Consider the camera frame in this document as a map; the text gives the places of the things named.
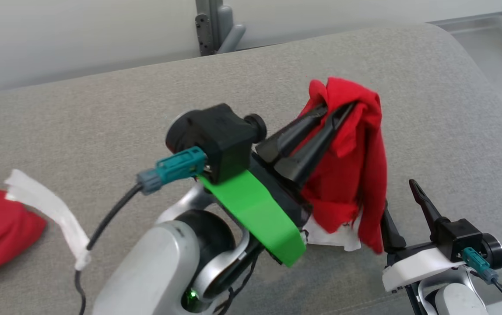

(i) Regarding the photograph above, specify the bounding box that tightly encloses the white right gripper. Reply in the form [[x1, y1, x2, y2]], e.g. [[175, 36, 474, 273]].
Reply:
[[380, 178, 466, 293]]

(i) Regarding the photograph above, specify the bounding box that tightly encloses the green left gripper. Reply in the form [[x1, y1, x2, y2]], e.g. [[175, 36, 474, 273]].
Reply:
[[198, 101, 358, 267]]

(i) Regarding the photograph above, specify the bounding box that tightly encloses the red shirt with white sleeves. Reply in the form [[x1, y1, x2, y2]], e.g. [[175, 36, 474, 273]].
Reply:
[[297, 77, 388, 254]]

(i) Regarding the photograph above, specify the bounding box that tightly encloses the grey fabric sofa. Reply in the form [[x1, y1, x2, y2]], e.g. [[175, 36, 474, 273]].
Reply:
[[0, 23, 502, 315]]

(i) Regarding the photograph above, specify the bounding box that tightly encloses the black cable with teal plug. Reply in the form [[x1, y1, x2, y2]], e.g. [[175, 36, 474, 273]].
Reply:
[[461, 247, 502, 315], [74, 147, 208, 315]]

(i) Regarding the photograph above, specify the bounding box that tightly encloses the grey lever handle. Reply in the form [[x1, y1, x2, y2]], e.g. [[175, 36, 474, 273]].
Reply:
[[217, 5, 247, 54]]

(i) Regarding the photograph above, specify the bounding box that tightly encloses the grey metal post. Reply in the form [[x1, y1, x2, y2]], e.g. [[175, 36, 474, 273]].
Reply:
[[195, 0, 223, 56]]

